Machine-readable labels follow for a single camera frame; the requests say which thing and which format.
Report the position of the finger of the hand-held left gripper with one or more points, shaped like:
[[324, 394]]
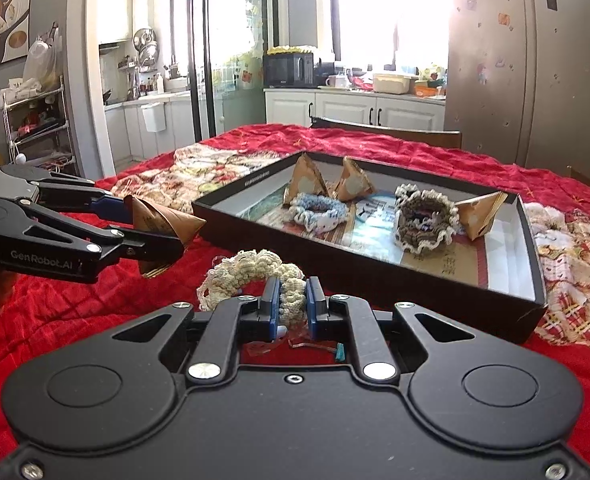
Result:
[[107, 205], [145, 247]]

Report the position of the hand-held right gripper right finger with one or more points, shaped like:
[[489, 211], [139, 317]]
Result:
[[315, 305]]

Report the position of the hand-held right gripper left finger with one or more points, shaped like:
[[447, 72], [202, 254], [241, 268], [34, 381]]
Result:
[[273, 301]]

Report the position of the brown triangular snack packet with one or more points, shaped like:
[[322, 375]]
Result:
[[305, 182], [477, 215], [352, 182], [167, 220]]

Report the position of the long black cardboard box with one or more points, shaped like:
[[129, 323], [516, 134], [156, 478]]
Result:
[[325, 266]]

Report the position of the blue and white crochet scrunchie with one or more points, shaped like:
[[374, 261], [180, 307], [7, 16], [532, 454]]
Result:
[[315, 210]]

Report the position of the brown crochet scrunchie cream edge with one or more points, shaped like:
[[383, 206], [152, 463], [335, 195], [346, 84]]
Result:
[[425, 197]]

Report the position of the teal binder clip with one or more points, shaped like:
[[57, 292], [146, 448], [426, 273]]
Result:
[[340, 351]]

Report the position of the red printed blanket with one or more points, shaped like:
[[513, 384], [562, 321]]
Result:
[[100, 300]]

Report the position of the white trash bin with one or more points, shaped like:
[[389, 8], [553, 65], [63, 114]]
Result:
[[153, 116]]

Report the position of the metal storage rack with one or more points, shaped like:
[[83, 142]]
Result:
[[40, 130]]

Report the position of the dark crochet scrunchie white edge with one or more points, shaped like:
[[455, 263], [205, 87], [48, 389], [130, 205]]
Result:
[[417, 245]]

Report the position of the white plastic bag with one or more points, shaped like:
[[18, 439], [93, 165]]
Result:
[[40, 62]]

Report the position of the white kitchen cabinet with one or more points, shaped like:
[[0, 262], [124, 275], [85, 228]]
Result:
[[355, 107]]

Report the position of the white mug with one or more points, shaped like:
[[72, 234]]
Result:
[[336, 80]]

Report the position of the black microwave oven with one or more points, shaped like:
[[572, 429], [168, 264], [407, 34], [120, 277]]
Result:
[[289, 70]]

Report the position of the beige plastic basin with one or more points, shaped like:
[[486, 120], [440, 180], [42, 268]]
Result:
[[395, 83]]

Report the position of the yellow flowers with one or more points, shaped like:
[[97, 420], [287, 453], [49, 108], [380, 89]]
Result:
[[290, 50]]

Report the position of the silver refrigerator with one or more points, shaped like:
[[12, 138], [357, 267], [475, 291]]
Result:
[[535, 60]]

